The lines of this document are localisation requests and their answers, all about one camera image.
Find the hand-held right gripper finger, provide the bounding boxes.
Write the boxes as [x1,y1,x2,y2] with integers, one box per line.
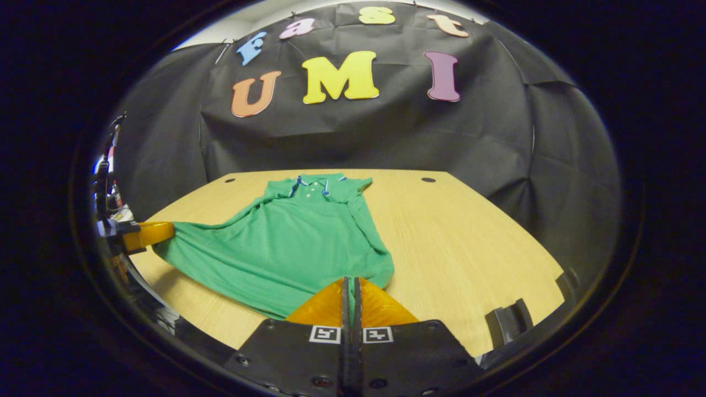
[353,277,485,397]
[223,277,350,397]

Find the green T-shirt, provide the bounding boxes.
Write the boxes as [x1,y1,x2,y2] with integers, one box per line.
[152,172,395,321]

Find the black backdrop cloth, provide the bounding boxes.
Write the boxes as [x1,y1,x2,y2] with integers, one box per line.
[110,0,624,287]

